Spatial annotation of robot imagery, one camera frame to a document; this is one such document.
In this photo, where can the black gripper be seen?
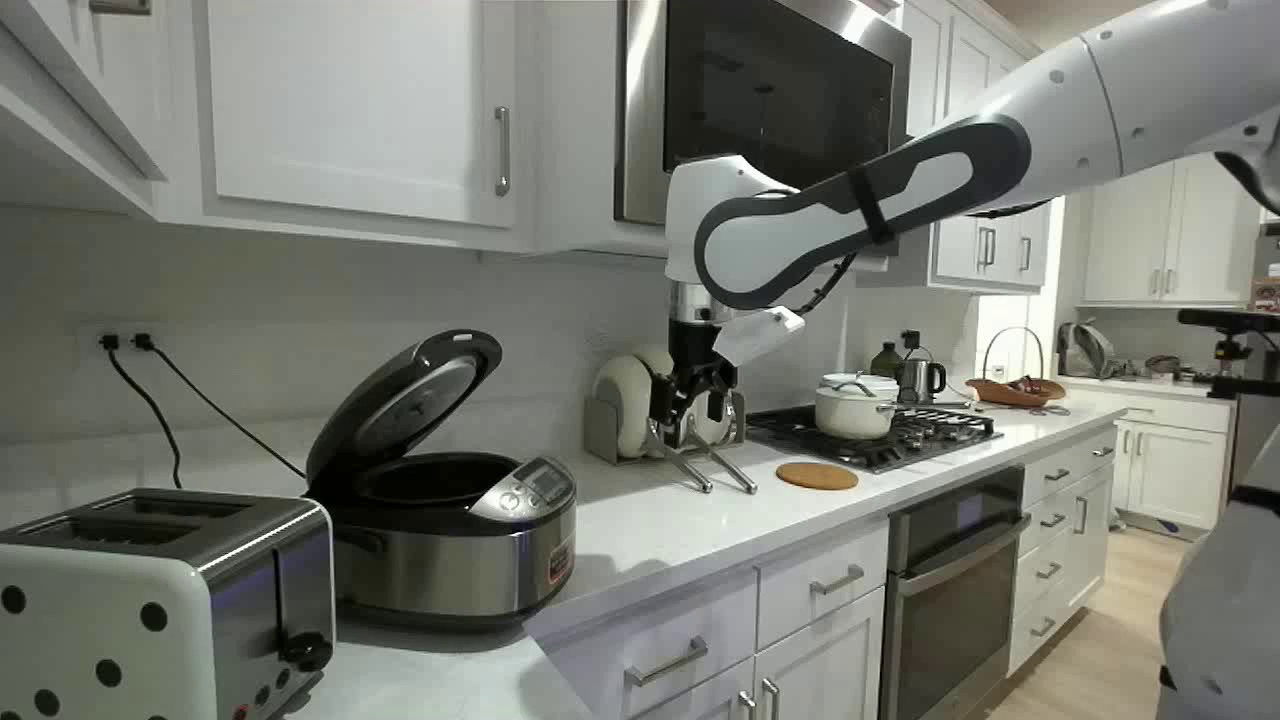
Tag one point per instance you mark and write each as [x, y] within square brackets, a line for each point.
[699, 357]

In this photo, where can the black warmer lid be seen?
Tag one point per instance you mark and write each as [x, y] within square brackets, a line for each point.
[401, 404]

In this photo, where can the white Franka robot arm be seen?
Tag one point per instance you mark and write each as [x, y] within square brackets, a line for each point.
[1132, 94]

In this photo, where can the silver warmer body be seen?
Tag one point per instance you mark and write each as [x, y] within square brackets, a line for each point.
[447, 563]

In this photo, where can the cream deep pan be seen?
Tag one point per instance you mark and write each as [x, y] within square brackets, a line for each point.
[706, 429]

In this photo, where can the cream shallow frying pan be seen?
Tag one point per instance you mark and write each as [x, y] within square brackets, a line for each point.
[622, 401]

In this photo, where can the round cork trivet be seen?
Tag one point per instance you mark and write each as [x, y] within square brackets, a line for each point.
[817, 474]

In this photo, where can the white lidded pot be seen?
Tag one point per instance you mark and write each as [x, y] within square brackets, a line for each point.
[856, 404]

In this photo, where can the green bottle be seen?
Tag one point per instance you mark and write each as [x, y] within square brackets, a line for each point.
[887, 361]

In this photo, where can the dark metal kettle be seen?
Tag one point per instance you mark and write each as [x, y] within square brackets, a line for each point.
[917, 374]

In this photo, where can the black gas cooktop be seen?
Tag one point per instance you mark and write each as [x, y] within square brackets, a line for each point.
[921, 433]

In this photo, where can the stainless steel oven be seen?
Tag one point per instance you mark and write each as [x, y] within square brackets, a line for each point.
[948, 601]

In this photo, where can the stainless steel microwave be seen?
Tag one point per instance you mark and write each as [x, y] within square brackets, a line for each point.
[787, 94]

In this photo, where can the white drawer stack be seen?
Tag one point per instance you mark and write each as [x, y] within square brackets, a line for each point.
[1063, 546]

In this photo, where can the metal faucet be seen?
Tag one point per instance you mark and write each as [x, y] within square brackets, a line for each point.
[1087, 344]

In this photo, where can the white upper cabinet door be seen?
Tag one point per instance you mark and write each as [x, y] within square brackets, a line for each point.
[64, 83]
[346, 104]

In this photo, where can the white base cabinet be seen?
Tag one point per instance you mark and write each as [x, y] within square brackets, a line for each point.
[1180, 461]

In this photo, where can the black stand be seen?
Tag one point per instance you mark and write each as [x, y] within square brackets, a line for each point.
[1235, 349]

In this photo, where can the white polka dot toaster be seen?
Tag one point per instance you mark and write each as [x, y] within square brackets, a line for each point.
[145, 615]

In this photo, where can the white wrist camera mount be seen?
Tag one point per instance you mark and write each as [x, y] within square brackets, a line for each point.
[762, 332]

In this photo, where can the white wall cabinet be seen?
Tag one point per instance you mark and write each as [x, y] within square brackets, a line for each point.
[992, 244]
[1167, 242]

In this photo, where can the white wall outlet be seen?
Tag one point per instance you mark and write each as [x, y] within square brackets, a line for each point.
[124, 330]

